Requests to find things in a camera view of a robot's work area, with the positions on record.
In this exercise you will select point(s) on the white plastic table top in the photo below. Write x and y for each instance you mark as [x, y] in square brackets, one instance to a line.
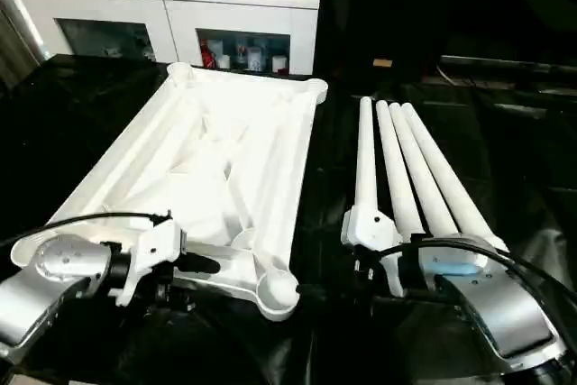
[207, 169]

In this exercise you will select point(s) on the white plastic table leg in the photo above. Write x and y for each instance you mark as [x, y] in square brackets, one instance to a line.
[365, 160]
[451, 182]
[401, 178]
[424, 178]

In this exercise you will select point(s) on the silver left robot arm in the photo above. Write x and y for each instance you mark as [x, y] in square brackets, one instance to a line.
[45, 286]

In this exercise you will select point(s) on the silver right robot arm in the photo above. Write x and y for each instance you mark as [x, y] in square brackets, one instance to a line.
[505, 304]

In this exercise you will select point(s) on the black plastic mat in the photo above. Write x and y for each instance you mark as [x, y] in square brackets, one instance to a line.
[81, 123]

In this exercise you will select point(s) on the small tan tag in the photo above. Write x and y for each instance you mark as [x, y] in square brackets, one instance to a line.
[383, 63]

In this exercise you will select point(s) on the white glass-door cabinet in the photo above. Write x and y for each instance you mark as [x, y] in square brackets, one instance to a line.
[171, 15]

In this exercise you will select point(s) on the dark grey curtain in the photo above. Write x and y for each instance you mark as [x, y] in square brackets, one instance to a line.
[16, 38]

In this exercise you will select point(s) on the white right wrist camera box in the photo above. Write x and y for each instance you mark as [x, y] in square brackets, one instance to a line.
[370, 227]

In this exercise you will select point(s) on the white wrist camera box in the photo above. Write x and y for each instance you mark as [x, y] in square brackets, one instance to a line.
[370, 227]
[153, 245]

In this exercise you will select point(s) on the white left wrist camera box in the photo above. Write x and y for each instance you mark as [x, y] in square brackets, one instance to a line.
[153, 245]

